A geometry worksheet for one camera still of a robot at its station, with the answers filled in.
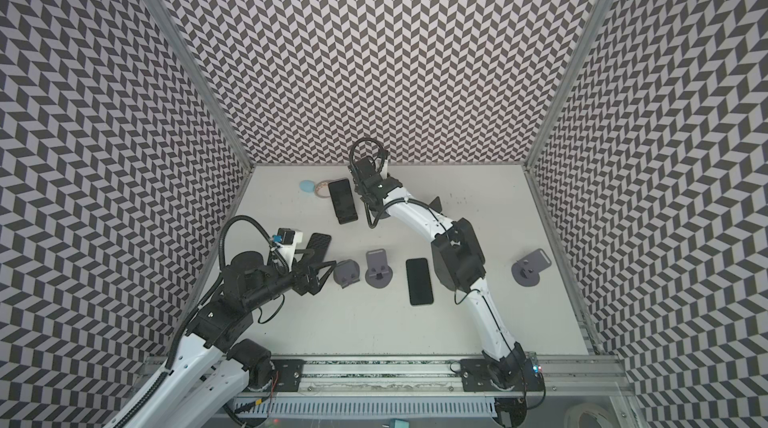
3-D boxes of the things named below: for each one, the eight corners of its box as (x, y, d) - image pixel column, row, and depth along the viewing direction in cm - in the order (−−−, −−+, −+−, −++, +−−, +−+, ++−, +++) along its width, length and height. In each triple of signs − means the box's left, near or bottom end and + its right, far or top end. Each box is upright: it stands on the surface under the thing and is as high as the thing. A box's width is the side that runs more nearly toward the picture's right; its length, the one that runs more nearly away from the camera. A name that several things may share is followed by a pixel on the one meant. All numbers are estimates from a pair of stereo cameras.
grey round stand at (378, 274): (368, 289, 88) (364, 275, 80) (369, 264, 93) (366, 248, 85) (392, 289, 88) (391, 274, 80) (392, 264, 93) (391, 248, 85)
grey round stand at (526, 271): (514, 286, 88) (524, 272, 81) (508, 263, 93) (517, 248, 85) (542, 286, 88) (555, 272, 81) (534, 263, 93) (546, 248, 85)
